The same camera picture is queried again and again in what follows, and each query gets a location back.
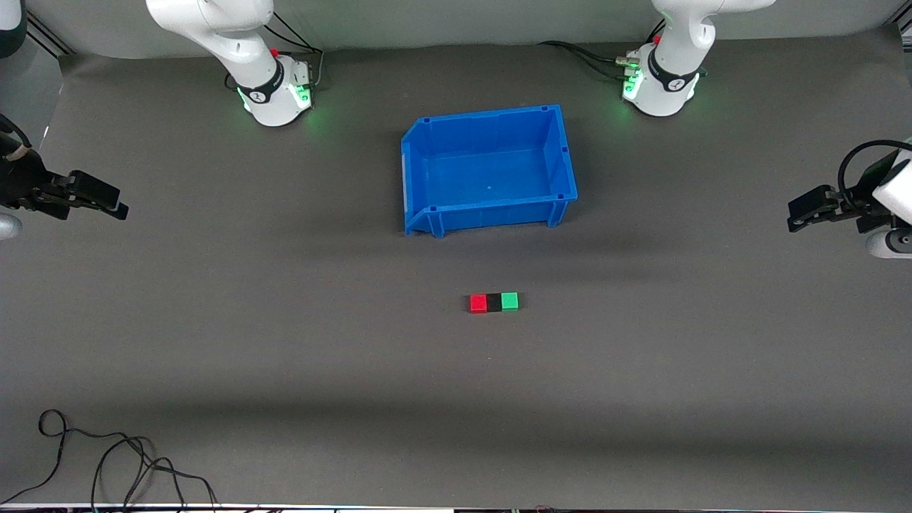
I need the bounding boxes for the black left arm base cables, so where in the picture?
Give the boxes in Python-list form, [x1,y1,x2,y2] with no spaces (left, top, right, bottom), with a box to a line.
[538,40,637,81]

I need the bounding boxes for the black arm base cables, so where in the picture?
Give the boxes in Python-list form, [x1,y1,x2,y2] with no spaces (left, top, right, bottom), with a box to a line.
[538,40,637,81]
[260,13,326,90]

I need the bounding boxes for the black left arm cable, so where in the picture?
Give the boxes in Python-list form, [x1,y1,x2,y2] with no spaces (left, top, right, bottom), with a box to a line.
[838,140,912,209]

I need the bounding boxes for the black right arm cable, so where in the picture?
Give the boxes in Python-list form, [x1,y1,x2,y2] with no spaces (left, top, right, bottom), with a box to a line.
[0,114,33,155]

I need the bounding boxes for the dark grey table cover sheet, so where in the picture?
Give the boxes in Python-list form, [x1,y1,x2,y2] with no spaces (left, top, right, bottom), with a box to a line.
[0,25,912,508]

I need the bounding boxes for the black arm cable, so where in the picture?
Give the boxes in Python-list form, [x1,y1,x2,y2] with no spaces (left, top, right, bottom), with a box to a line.
[0,114,33,155]
[838,140,912,209]

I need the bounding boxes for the thin black loose cable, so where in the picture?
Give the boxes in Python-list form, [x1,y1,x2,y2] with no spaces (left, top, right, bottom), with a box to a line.
[0,409,218,508]

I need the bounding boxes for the black right arm base cables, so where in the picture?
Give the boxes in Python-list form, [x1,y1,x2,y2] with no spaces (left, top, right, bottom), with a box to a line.
[260,13,326,90]

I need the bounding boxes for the blue plastic storage bin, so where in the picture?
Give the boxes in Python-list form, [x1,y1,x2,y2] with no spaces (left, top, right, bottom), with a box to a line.
[400,105,579,238]

